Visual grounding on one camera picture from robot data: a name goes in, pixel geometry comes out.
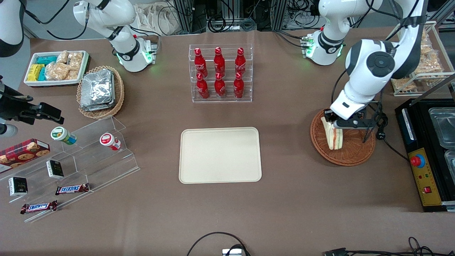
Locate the red emergency stop button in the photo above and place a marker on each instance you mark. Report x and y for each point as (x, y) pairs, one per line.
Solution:
(417, 161)

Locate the beige rectangular tray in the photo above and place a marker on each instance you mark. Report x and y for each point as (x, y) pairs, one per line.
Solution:
(220, 156)

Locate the cream cloth bag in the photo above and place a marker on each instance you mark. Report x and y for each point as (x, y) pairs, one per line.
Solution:
(153, 17)

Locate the clear bag of rice crackers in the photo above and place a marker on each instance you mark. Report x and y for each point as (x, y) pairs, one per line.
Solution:
(73, 74)
(57, 71)
(62, 57)
(75, 60)

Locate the triangular layered sandwich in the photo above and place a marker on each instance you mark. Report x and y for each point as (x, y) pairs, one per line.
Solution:
(334, 138)

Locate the teal snack packet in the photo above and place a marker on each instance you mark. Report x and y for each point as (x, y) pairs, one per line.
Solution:
(46, 59)
(42, 74)

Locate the aluminium profile post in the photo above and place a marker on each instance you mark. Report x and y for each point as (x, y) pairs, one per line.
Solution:
(185, 16)
(279, 14)

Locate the red lidded small cup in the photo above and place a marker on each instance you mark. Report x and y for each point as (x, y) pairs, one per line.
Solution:
(108, 140)

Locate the yellow snack packet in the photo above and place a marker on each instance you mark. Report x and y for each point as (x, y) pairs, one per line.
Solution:
(35, 72)

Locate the small silver device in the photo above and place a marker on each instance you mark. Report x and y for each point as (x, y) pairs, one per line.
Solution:
(233, 252)

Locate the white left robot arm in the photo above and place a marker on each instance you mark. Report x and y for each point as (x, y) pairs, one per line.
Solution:
(369, 89)

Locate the green lidded small cup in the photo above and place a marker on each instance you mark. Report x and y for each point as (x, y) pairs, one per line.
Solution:
(62, 135)

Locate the brown round wicker basket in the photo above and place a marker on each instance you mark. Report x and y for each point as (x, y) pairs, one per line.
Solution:
(352, 153)

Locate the red cookie box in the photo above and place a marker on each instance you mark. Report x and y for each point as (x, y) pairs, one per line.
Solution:
(21, 154)

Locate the bagged brown pastry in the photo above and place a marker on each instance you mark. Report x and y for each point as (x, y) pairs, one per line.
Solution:
(405, 84)
(425, 35)
(430, 60)

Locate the black machine with yellow panel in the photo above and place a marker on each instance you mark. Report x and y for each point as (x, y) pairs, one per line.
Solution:
(432, 177)

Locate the brown Snickers bar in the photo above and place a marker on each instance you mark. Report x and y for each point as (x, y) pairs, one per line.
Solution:
(39, 207)
(72, 189)

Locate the white rectangular snack tray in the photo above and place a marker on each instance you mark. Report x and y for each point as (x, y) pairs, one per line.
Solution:
(49, 83)

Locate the clear acrylic bottle rack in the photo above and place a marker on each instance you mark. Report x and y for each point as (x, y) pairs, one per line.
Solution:
(227, 100)

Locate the small black box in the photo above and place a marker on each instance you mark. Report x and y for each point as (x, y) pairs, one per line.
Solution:
(55, 169)
(17, 186)

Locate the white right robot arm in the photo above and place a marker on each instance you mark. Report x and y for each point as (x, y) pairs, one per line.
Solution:
(121, 21)

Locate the clear plastic container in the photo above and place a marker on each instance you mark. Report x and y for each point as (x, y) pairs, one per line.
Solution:
(444, 128)
(450, 161)

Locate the stack of foil containers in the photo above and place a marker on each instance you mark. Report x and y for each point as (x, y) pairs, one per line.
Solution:
(97, 90)

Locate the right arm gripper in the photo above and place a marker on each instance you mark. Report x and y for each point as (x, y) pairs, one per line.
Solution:
(10, 107)

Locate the clear acrylic step display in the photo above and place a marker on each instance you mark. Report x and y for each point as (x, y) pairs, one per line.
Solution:
(89, 167)

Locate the light tan wicker basket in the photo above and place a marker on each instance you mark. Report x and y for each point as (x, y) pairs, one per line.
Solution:
(119, 92)

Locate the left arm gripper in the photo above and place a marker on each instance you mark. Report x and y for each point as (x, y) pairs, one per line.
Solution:
(327, 115)

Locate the red cola bottle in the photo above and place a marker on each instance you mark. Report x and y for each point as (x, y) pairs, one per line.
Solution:
(240, 61)
(219, 61)
(200, 62)
(239, 88)
(202, 89)
(220, 88)

